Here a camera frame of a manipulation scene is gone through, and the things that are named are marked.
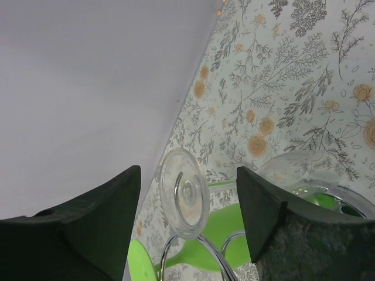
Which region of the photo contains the clear wine glass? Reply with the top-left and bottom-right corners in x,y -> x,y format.
159,148 -> 342,240

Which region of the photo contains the chrome wine glass rack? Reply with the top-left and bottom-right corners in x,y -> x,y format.
159,172 -> 369,281

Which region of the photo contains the floral table mat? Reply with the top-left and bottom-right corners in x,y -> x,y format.
131,1 -> 374,280

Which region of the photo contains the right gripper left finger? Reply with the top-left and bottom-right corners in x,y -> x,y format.
1,165 -> 141,280

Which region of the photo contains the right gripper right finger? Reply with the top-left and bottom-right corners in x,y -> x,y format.
236,167 -> 374,280

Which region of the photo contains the green wine glass rear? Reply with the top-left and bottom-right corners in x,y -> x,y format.
166,203 -> 251,272

